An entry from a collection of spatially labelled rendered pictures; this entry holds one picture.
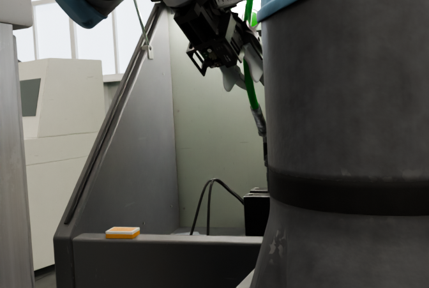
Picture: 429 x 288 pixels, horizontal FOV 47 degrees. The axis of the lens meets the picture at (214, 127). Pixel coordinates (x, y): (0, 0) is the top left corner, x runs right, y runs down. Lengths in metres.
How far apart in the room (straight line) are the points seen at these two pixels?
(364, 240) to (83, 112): 3.77
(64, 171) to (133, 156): 2.74
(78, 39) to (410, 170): 6.14
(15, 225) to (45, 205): 3.50
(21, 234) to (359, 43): 0.20
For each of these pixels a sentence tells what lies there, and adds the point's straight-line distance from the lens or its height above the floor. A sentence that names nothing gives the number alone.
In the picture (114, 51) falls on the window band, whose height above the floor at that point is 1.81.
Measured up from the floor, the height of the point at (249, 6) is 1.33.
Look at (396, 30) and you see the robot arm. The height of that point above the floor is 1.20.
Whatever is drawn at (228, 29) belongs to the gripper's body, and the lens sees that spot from 0.75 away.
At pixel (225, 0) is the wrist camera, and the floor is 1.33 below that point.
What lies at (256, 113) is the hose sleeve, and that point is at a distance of 0.90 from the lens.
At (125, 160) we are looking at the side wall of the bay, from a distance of 1.09.
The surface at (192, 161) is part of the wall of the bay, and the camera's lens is 1.37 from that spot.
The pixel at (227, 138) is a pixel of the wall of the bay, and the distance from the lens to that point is 1.33.
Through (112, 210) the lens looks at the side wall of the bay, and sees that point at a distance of 1.04.
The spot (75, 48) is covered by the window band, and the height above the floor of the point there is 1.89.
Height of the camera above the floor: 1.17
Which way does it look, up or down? 3 degrees down
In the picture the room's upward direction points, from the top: 3 degrees counter-clockwise
